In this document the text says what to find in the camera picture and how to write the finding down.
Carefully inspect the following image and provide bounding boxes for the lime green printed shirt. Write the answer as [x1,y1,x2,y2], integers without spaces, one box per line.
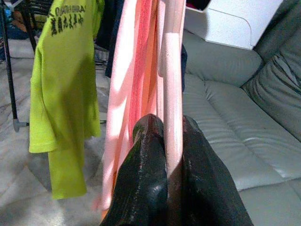
[28,0,106,201]

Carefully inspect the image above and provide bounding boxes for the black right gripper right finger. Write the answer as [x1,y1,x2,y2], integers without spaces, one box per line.
[168,116,253,226]

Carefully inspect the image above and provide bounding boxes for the pink plastic clothes hanger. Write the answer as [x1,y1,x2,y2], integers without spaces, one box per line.
[156,0,188,176]

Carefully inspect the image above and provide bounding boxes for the white box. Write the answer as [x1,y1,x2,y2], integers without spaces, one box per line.
[185,0,285,50]

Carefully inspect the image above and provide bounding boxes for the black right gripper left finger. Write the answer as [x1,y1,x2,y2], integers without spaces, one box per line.
[100,113,168,226]

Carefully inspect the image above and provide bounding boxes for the orange fabric pile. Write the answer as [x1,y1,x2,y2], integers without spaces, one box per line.
[11,10,28,32]

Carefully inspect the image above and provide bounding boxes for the grey leather sofa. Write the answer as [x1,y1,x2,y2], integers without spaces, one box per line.
[182,0,301,226]

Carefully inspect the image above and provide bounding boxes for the black metal drying rack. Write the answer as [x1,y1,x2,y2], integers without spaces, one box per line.
[0,0,40,133]

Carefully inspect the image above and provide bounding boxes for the navy blue shirt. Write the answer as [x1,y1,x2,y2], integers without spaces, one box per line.
[95,0,188,93]

